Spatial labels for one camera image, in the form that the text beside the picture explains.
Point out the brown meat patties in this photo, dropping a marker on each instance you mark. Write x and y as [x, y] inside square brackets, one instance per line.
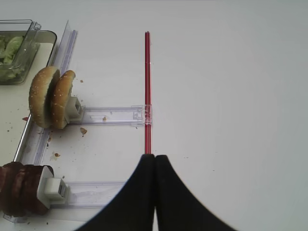
[18, 189]

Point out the white patty pusher block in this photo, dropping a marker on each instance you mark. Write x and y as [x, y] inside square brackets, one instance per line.
[51, 190]

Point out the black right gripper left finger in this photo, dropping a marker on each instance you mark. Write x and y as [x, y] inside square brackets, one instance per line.
[132, 209]

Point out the sesame bun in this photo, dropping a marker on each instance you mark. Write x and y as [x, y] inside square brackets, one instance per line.
[40, 94]
[60, 97]

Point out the white metal tray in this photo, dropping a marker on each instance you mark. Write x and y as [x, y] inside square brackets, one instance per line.
[14, 101]

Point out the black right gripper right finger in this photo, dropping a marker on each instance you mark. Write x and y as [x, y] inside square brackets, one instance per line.
[177, 208]

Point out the clear rail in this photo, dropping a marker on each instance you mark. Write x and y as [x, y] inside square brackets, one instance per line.
[140, 115]
[89, 194]

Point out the clear upper right rail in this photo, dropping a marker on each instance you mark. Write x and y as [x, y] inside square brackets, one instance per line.
[140, 115]

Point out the sesame bun top rear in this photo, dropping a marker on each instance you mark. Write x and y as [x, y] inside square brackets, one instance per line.
[60, 97]

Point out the white bun pusher block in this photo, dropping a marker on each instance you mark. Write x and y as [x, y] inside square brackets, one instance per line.
[73, 110]

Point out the clear lower right rail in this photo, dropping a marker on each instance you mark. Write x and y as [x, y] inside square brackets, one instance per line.
[89, 194]

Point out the clear plastic salad box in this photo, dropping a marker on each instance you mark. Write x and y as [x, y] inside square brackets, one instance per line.
[29, 29]

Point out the sesame bun top front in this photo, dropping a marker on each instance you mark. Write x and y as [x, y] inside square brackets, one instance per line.
[40, 94]

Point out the green lettuce in box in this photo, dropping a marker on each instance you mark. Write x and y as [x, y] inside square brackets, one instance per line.
[8, 50]

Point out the red right boundary strip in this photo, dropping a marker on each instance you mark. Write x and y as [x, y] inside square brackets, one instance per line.
[148, 104]

